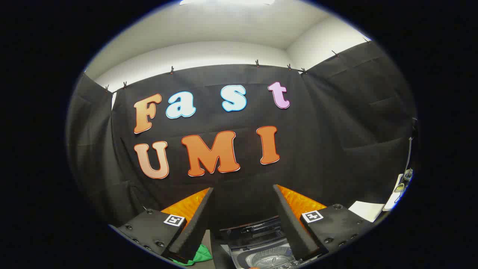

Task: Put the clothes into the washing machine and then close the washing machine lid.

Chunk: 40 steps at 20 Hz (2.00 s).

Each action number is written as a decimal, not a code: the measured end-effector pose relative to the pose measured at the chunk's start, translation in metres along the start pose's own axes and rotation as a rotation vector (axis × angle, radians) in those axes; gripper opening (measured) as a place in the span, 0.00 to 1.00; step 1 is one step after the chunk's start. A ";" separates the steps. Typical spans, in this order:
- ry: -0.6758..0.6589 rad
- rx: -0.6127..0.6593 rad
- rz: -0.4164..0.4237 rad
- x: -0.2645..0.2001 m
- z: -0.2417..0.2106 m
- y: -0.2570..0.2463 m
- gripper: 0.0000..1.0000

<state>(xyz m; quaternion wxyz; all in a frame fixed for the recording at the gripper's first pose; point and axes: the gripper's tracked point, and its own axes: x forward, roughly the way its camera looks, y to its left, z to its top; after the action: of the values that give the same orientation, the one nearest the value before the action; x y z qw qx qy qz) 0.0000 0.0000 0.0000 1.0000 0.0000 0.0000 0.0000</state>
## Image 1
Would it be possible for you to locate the green polo shirt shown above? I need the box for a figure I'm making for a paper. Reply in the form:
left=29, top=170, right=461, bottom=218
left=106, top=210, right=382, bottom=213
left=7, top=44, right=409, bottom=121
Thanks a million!
left=170, top=244, right=213, bottom=266

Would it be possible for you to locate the white flat board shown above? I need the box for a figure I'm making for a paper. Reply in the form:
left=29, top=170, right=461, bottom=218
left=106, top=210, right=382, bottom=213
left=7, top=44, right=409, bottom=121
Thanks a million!
left=348, top=201, right=385, bottom=223

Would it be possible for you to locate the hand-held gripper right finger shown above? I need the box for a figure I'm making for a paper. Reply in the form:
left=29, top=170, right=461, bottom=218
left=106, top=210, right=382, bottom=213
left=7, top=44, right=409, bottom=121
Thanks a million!
left=272, top=184, right=375, bottom=262

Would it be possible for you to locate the black backdrop cloth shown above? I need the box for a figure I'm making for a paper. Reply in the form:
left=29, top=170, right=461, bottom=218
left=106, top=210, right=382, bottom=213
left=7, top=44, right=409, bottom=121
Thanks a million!
left=66, top=40, right=418, bottom=232

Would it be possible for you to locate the white power strip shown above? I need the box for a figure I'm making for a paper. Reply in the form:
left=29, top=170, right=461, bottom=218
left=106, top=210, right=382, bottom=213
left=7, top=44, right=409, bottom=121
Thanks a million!
left=383, top=168, right=413, bottom=211

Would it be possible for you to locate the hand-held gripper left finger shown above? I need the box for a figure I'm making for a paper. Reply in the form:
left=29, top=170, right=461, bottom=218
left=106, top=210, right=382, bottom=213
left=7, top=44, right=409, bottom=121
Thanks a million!
left=114, top=187, right=215, bottom=265

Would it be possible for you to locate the grey washing machine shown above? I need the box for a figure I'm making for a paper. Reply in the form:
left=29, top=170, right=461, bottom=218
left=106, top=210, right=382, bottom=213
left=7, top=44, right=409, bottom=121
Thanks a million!
left=211, top=216, right=329, bottom=269

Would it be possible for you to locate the ceiling light panel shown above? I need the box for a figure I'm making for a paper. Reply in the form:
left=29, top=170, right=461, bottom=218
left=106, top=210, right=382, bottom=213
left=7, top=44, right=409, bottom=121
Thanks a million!
left=179, top=0, right=275, bottom=6

